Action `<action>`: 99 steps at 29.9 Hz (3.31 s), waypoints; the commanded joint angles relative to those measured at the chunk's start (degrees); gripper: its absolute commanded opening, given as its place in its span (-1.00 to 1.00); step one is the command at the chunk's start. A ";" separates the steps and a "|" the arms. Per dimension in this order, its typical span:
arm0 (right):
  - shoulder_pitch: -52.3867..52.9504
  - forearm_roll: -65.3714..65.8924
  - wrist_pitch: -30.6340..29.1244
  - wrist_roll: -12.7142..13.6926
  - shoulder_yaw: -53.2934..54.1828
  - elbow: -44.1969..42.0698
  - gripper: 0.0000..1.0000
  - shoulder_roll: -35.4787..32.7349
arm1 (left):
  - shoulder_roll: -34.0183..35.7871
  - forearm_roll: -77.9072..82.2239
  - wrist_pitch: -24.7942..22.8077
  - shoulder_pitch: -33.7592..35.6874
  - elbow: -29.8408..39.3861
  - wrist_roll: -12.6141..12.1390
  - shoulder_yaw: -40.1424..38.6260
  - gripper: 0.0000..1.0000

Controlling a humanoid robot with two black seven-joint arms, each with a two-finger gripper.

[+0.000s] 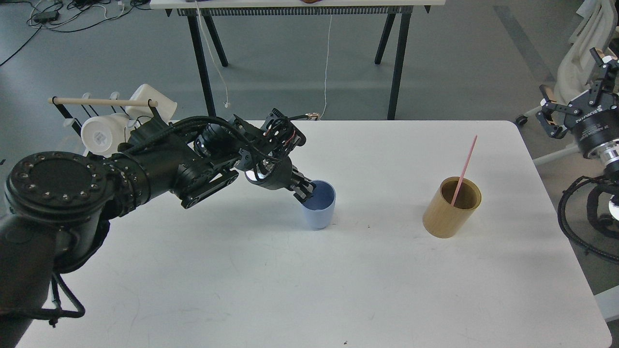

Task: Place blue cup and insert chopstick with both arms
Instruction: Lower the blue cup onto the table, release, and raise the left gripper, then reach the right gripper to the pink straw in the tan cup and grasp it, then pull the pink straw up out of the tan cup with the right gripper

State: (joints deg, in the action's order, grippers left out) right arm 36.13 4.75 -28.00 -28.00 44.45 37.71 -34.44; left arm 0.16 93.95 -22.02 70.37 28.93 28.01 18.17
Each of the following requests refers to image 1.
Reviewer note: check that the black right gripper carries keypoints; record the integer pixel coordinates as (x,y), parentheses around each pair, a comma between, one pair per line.
(596,130)

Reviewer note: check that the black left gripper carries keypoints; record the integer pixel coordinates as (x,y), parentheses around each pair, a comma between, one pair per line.
(266,162)

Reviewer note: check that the blue plastic cup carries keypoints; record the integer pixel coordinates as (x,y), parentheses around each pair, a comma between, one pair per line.
(318,210)

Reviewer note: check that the pink chopstick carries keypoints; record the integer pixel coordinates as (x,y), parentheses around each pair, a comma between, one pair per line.
(463,172)

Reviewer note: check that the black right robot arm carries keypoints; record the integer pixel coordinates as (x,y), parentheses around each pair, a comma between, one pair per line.
(602,201)

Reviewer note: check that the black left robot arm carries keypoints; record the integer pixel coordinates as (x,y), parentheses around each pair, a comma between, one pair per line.
(60,204)

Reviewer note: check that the white office chair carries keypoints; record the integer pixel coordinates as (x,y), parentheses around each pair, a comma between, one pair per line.
(577,68)

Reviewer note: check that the bamboo cylinder holder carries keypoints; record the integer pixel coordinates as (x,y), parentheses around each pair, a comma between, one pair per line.
(451,206)

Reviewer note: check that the white background table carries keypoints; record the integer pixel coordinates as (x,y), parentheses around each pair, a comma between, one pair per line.
(200,14)

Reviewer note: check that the white mug on rack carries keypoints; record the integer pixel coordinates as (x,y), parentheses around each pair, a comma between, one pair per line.
(101,135)

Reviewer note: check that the black wire cup rack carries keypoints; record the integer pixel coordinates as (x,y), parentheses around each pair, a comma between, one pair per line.
(141,106)

